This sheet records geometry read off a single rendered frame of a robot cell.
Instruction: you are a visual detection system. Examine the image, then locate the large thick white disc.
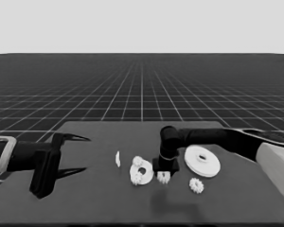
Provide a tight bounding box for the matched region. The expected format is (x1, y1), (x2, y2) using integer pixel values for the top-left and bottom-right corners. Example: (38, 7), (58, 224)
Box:
(184, 145), (222, 178)

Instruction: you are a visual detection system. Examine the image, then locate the white round carrier with pins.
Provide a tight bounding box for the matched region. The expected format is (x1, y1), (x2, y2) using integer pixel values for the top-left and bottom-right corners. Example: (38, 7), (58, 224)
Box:
(129, 156), (155, 186)

